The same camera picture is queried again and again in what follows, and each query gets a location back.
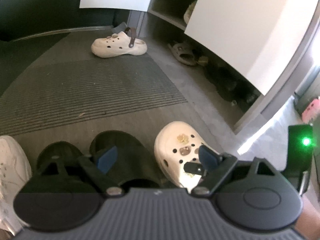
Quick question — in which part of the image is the cream clog with charms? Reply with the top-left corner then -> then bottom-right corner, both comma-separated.
154,121 -> 218,192
91,27 -> 148,59

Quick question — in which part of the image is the white sneaker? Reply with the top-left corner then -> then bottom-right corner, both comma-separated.
1,135 -> 32,235

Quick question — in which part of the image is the black slipper right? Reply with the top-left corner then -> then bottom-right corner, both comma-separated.
89,131 -> 163,192

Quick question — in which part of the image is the dark ribbed door mat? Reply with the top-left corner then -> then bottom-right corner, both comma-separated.
1,55 -> 186,135

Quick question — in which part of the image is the white cabinet door right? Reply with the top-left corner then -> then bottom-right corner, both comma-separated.
185,0 -> 318,94

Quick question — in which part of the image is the beige sandal under cabinet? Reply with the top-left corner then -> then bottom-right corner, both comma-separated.
168,41 -> 198,66

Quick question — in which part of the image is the grey shoe cabinet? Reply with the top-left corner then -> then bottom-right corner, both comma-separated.
138,0 -> 319,133

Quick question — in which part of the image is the dark entrance door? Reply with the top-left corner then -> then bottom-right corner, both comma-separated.
1,0 -> 130,42

